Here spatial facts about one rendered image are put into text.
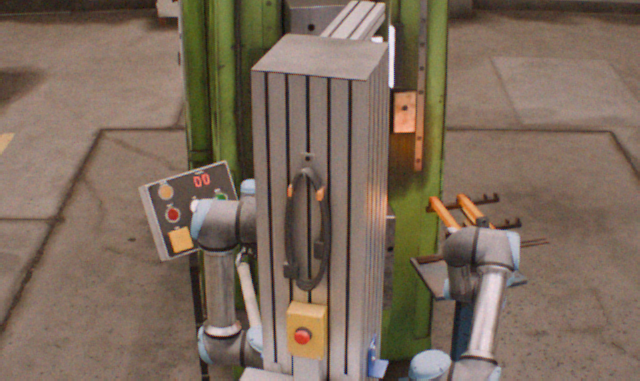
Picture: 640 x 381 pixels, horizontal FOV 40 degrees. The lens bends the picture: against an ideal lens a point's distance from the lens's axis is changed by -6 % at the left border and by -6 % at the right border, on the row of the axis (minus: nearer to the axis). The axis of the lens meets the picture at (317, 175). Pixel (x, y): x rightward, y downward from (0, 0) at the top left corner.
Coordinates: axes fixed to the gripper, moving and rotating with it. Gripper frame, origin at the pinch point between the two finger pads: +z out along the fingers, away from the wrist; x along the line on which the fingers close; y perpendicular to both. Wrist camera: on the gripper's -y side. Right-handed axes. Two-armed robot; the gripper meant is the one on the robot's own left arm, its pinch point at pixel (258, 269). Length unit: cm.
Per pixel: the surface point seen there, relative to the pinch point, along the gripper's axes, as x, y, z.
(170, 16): -274, -519, 84
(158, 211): -37.1, 0.1, -17.7
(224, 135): -28, -43, -29
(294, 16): 2, -42, -80
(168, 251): -32.0, 5.5, -5.0
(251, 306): -9.8, -16.7, 29.3
